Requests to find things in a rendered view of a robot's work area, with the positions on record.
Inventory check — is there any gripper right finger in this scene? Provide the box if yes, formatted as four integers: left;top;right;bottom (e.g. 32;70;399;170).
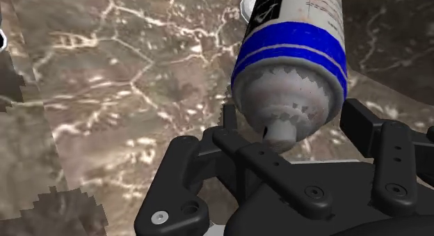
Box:
339;97;434;218

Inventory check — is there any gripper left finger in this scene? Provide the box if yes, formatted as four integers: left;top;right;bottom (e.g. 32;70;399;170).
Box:
134;104;335;236

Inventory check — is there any white bottle with blue bands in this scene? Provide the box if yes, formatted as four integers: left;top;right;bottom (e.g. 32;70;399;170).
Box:
230;0;349;153

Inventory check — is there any white round object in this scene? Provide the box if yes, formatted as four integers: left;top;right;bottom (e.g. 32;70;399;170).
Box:
239;0;259;24

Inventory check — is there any white rimmed dark object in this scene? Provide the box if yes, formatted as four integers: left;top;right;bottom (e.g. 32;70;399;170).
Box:
0;28;8;54

